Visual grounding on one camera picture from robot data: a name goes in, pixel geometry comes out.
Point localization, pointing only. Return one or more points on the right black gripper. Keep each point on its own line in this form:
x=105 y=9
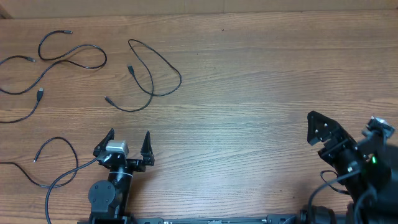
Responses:
x=329 y=130

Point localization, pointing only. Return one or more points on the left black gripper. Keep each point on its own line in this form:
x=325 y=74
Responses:
x=138 y=165

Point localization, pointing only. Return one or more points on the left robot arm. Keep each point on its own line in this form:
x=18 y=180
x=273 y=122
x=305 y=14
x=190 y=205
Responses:
x=109 y=197

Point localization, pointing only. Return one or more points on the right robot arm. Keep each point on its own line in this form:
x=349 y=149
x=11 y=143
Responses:
x=369 y=179

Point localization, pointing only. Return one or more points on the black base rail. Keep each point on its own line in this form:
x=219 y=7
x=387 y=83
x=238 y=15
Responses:
x=270 y=219

